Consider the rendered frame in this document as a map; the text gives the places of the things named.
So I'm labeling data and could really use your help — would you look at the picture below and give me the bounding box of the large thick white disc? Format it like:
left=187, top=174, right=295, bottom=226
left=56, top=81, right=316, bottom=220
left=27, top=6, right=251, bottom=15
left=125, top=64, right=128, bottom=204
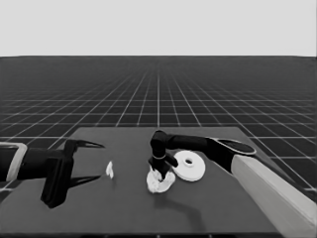
left=170, top=150, right=207, bottom=182

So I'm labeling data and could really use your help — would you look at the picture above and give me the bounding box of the small white gear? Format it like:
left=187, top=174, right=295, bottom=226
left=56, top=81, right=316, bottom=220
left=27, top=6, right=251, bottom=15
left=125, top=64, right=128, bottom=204
left=163, top=172, right=177, bottom=186
left=147, top=167, right=162, bottom=184

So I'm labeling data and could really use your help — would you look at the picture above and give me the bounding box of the small thin white T-piece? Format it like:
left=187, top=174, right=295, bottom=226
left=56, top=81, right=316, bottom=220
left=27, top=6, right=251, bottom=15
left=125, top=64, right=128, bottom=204
left=105, top=160, right=115, bottom=180

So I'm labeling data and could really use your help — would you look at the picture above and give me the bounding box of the white round carrier with pins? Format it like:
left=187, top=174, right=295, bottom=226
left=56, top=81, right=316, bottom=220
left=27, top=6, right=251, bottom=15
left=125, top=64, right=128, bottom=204
left=146, top=178, right=174, bottom=194

